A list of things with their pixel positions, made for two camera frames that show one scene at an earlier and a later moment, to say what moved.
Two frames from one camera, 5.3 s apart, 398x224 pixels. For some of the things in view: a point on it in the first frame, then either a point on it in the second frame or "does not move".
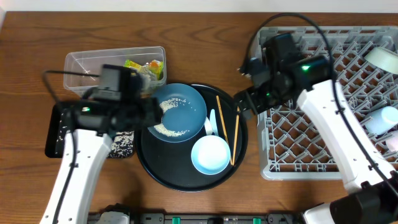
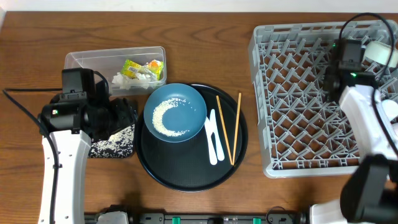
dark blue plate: x=184 y=112 does not move
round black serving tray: x=170 y=163 does not move
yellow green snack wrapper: x=155 y=66 does not move
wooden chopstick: x=236 y=135 does not move
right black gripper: x=250 y=94 to x=328 y=71
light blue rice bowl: x=211 y=155 to x=390 y=107
